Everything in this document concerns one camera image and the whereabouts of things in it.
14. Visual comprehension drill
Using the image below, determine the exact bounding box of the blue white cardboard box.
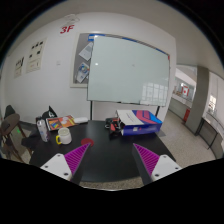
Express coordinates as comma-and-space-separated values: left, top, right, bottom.
116, 110, 162, 136

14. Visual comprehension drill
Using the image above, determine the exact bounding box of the brown wooden chair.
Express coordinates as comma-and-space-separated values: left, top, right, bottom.
0, 113, 26, 162

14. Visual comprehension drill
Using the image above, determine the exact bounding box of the black table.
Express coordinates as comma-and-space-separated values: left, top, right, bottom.
30, 121, 174, 182

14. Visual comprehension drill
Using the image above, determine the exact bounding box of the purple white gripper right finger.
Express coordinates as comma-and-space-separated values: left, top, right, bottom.
132, 143, 181, 185

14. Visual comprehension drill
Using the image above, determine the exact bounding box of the white mug yellow handle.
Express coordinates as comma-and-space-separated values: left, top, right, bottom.
56, 128, 72, 145

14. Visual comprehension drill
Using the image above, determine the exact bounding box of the black red tool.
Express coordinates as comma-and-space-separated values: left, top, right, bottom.
105, 117, 123, 137

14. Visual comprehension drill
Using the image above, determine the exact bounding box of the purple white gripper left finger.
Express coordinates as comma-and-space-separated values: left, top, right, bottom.
41, 143, 91, 184

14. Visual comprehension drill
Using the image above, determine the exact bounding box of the white poster large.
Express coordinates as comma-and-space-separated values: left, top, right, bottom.
26, 38, 47, 73

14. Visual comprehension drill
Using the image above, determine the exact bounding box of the black bag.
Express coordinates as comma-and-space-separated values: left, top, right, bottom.
42, 107, 57, 119

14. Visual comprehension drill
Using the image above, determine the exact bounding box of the white poster small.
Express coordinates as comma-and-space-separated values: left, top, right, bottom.
14, 56, 24, 78

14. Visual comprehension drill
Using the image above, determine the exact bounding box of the grey pin notice board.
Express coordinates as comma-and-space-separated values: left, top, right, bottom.
70, 33, 94, 87

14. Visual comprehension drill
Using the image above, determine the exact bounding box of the orange colourful book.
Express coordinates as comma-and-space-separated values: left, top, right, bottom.
46, 115, 75, 131

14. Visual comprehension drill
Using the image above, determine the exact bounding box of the large glass whiteboard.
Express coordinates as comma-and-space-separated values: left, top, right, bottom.
87, 36, 170, 107

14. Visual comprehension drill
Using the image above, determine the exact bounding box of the red round coaster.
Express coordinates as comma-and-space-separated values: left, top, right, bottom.
81, 138, 94, 146

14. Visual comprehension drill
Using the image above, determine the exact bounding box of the white small box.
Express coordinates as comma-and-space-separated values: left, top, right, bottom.
74, 117, 88, 124

